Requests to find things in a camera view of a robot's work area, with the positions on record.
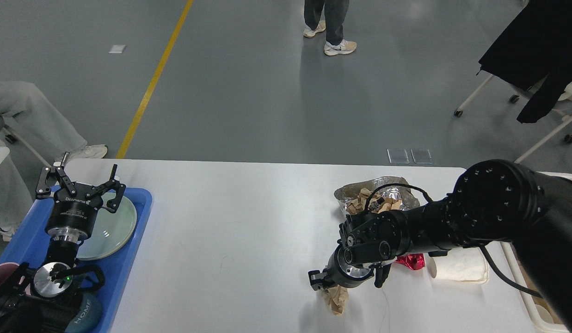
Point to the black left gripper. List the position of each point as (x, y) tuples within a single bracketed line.
[(76, 216)]

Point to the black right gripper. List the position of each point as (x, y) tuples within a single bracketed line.
[(338, 273)]

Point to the brown paper ball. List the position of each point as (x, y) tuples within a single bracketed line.
[(336, 299)]

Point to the mint green plate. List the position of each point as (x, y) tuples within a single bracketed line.
[(124, 220)]

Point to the aluminium foil with paper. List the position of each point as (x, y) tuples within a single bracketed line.
[(350, 191)]

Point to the pink ribbed mug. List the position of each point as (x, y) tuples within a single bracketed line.
[(6, 269)]

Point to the dark teal mug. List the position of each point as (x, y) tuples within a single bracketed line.
[(88, 315)]

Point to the white paper cup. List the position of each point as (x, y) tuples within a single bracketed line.
[(544, 314)]

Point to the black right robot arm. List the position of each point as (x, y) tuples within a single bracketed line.
[(494, 200)]

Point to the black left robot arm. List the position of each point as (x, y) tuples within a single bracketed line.
[(59, 296)]

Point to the blue plastic tray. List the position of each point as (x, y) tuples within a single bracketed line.
[(30, 244)]

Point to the crumpled brown paper in foil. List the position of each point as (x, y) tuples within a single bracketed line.
[(359, 201)]

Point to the grey chair with legs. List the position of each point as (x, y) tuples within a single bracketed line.
[(9, 135)]

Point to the red foil wrapper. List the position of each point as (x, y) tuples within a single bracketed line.
[(414, 262)]

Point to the white tissue roll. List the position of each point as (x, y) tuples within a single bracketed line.
[(459, 265)]

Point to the beige plastic bin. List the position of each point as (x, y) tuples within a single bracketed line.
[(540, 322)]

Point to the standing person in jeans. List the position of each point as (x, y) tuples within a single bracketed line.
[(328, 16)]

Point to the black jacket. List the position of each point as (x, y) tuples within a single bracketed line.
[(535, 47)]

